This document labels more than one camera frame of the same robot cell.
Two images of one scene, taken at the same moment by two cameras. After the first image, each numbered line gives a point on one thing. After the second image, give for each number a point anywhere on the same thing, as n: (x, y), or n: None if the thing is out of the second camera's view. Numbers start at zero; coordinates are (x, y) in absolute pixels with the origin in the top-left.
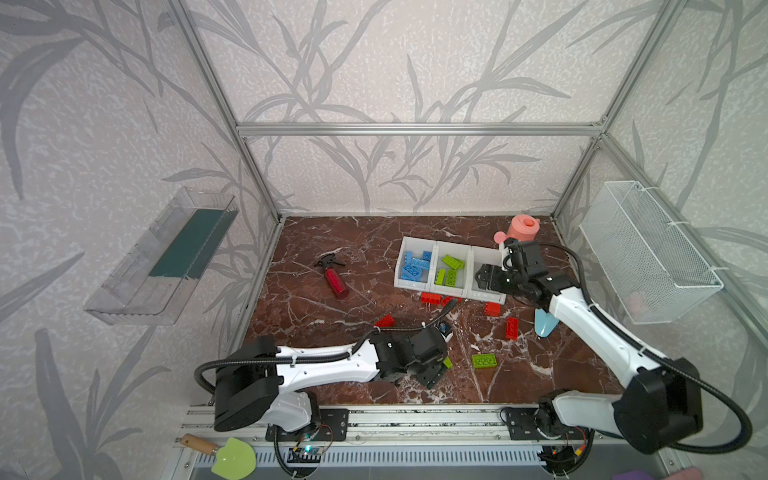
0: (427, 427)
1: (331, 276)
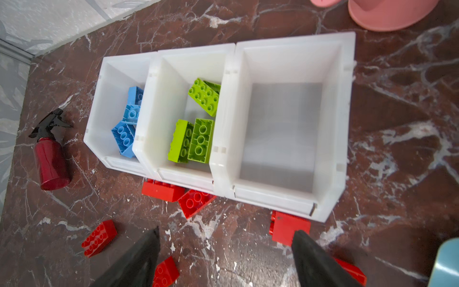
0: None
1: (52, 156)
